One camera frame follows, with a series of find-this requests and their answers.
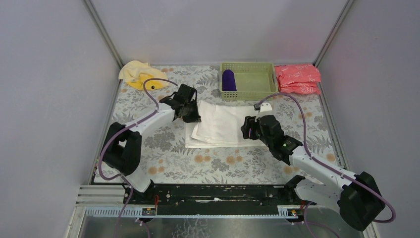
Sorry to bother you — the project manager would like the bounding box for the white towel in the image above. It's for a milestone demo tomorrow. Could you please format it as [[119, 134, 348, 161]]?
[[184, 100, 264, 148]]

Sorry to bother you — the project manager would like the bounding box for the purple microfibre towel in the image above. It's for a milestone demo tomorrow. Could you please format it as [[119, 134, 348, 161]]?
[[222, 69, 237, 92]]

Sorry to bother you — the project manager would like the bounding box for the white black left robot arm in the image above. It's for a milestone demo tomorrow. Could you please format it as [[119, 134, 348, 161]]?
[[98, 84, 201, 193]]

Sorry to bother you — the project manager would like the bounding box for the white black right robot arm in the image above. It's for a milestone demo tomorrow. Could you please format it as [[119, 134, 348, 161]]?
[[241, 115, 385, 231]]

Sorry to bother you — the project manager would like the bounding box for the green perforated plastic basket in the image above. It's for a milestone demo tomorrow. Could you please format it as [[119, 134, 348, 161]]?
[[219, 62, 278, 101]]

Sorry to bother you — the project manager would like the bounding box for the yellow duck towel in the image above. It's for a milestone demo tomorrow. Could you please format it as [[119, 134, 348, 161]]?
[[118, 60, 167, 91]]

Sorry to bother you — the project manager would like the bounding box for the pink patterned plastic package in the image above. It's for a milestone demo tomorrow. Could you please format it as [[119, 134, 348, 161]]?
[[275, 64, 321, 95]]

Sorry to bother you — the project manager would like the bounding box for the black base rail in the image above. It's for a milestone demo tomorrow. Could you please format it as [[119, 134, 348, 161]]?
[[123, 183, 303, 216]]

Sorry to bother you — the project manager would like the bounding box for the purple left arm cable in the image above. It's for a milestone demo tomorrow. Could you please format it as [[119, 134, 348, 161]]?
[[97, 77, 179, 238]]

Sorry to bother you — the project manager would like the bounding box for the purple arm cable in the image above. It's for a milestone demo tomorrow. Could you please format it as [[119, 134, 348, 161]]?
[[97, 77, 179, 238], [254, 92, 397, 238]]

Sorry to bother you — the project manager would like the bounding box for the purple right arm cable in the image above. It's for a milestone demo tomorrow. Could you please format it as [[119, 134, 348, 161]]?
[[254, 92, 397, 238]]

